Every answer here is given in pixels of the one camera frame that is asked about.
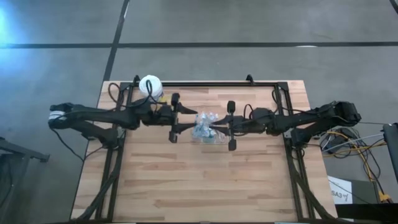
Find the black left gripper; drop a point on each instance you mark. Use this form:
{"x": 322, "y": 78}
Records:
{"x": 172, "y": 118}

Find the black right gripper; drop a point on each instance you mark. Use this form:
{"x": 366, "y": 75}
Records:
{"x": 234, "y": 123}

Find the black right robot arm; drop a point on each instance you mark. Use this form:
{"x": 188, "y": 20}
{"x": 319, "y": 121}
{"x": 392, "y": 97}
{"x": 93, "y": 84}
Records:
{"x": 311, "y": 119}

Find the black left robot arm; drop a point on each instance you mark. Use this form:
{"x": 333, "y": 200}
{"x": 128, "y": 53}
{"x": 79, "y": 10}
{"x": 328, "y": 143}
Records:
{"x": 102, "y": 116}

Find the clear plastic bag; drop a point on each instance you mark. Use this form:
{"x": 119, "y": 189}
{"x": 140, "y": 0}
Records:
{"x": 202, "y": 140}

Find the Lysol wipes canister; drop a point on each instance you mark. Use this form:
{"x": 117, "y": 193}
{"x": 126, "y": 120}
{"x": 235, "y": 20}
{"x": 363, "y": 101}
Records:
{"x": 150, "y": 85}

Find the black power brick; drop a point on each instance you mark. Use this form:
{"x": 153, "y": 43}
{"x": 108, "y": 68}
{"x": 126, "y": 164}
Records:
{"x": 337, "y": 141}

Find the white paper sign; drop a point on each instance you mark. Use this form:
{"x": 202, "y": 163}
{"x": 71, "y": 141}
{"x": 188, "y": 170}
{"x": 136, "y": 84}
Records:
{"x": 340, "y": 193}

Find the black box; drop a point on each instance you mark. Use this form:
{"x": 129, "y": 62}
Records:
{"x": 367, "y": 214}

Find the black stand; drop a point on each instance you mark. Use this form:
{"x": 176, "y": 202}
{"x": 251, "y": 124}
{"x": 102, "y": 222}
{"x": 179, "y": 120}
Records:
{"x": 18, "y": 151}

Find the black aluminium rig frame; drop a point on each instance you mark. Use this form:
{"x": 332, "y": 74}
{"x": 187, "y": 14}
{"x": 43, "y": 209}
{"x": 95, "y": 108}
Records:
{"x": 202, "y": 84}

